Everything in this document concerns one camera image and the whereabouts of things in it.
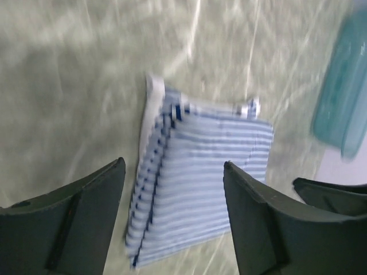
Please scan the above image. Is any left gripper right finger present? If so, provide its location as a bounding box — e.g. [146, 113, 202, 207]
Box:
[223, 162, 366, 274]

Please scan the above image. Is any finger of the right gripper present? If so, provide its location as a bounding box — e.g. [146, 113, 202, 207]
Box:
[292, 178, 366, 217]

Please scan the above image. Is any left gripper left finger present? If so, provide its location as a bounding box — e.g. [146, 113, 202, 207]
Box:
[1, 158, 126, 274]

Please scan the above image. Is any blue white striped tank top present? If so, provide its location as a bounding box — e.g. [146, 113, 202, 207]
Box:
[126, 74, 274, 268]

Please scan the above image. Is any teal plastic laundry basket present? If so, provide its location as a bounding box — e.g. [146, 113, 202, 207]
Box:
[312, 7, 366, 159]

